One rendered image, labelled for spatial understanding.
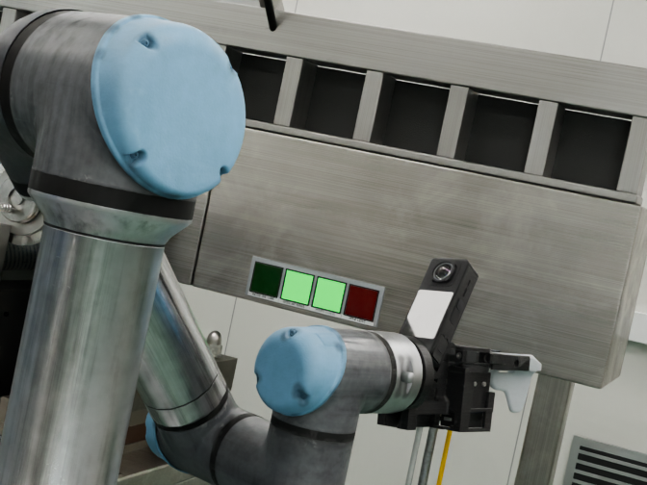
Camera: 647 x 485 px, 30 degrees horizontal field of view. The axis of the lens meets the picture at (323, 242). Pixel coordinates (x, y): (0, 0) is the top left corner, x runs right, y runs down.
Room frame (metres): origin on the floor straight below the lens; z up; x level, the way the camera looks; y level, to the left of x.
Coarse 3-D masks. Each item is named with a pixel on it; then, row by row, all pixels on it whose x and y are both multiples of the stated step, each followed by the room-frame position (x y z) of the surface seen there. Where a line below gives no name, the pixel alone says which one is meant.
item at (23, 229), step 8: (0, 176) 1.92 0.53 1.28; (8, 176) 1.92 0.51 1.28; (0, 184) 1.92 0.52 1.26; (0, 216) 1.92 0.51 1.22; (40, 216) 1.89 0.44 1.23; (8, 224) 1.91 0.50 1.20; (16, 224) 1.90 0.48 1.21; (24, 224) 1.90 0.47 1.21; (32, 224) 1.90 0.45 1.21; (40, 224) 1.89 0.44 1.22; (16, 232) 1.90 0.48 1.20; (24, 232) 1.90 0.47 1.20; (32, 232) 1.89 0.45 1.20
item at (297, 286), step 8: (288, 272) 2.10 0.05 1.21; (296, 272) 2.09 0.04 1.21; (288, 280) 2.09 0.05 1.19; (296, 280) 2.09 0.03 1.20; (304, 280) 2.08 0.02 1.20; (312, 280) 2.08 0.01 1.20; (288, 288) 2.09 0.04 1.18; (296, 288) 2.09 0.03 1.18; (304, 288) 2.08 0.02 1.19; (288, 296) 2.09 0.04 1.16; (296, 296) 2.09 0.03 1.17; (304, 296) 2.08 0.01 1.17
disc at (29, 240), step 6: (0, 168) 1.93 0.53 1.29; (0, 174) 1.93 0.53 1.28; (18, 222) 1.91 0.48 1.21; (24, 222) 1.91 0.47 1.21; (12, 234) 1.91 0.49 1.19; (36, 234) 1.90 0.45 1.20; (12, 240) 1.91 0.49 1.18; (18, 240) 1.91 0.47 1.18; (24, 240) 1.90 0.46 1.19; (30, 240) 1.90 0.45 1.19; (36, 240) 1.90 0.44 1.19
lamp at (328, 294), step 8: (320, 280) 2.07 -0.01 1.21; (328, 280) 2.07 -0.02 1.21; (320, 288) 2.07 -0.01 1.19; (328, 288) 2.07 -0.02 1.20; (336, 288) 2.06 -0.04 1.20; (344, 288) 2.06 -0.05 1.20; (320, 296) 2.07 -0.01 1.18; (328, 296) 2.07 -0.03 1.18; (336, 296) 2.06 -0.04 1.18; (320, 304) 2.07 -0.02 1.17; (328, 304) 2.07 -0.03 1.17; (336, 304) 2.06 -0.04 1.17
